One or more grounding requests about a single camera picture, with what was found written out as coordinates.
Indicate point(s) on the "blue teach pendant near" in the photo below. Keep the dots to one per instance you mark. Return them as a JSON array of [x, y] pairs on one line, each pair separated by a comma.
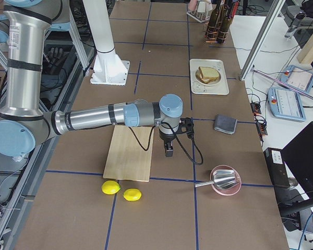
[[286, 104]]

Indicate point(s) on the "pink bowl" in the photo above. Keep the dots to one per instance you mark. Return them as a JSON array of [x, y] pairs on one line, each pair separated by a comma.
[[233, 190]]

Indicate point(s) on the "blue teach pendant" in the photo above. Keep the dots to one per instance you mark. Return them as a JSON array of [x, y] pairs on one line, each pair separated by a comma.
[[298, 78], [286, 104]]

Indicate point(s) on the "black monitor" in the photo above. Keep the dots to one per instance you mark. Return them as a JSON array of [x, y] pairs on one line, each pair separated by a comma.
[[298, 156]]

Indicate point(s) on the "yellow lemon half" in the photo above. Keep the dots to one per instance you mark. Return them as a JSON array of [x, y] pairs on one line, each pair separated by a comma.
[[132, 195]]

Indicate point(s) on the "wooden cutting board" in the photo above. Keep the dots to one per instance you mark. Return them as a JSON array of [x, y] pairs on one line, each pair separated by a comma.
[[130, 153]]

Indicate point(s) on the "black computer box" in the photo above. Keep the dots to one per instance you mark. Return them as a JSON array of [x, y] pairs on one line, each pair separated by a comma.
[[276, 168]]

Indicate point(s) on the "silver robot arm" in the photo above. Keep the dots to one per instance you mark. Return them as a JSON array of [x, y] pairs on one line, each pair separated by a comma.
[[4, 32], [23, 126]]

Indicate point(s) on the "white bear tray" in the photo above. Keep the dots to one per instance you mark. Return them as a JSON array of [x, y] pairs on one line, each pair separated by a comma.
[[207, 69]]

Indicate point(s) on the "dark wine bottle left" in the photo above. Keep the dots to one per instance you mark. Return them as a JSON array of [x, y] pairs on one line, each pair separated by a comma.
[[213, 20]]

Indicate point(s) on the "aluminium frame post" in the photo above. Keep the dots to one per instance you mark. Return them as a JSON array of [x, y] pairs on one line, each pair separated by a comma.
[[267, 24]]

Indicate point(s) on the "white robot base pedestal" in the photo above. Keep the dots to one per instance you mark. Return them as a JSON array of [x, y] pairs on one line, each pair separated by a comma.
[[108, 68]]

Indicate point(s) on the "dark wine bottle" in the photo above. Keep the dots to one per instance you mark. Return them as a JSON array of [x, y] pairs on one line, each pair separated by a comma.
[[213, 20], [226, 21]]

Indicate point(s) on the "metal scoop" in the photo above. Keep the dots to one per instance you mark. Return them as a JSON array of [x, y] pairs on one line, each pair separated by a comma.
[[222, 179]]

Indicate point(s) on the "dark wine bottle right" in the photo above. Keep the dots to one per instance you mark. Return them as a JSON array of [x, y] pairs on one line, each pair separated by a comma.
[[226, 21]]

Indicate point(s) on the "white round plate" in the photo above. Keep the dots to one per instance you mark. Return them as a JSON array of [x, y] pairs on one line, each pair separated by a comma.
[[208, 78]]

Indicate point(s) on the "orange black connector strip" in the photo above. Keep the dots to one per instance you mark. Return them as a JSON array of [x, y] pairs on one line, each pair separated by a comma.
[[260, 121]]

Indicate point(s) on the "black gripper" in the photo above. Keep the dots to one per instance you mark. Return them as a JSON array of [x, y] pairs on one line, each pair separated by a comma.
[[166, 138]]

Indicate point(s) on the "blue teach pendant far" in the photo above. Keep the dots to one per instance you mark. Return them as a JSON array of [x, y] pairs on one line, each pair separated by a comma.
[[298, 78]]

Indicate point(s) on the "white wire cup rack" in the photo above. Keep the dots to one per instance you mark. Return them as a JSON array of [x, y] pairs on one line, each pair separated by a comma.
[[203, 11]]

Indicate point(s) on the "grey folded cloth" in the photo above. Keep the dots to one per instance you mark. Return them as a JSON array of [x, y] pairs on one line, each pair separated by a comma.
[[225, 124]]

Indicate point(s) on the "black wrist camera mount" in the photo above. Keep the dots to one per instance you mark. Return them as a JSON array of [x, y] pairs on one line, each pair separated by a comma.
[[186, 126]]

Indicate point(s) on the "copper wire bottle rack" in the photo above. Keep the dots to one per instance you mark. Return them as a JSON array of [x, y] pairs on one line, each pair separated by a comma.
[[216, 34]]

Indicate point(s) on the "light pink cup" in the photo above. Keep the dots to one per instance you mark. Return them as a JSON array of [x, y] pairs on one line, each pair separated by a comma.
[[192, 5]]

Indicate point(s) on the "whole yellow lemon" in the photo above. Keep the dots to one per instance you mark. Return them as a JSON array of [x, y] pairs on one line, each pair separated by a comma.
[[110, 187]]

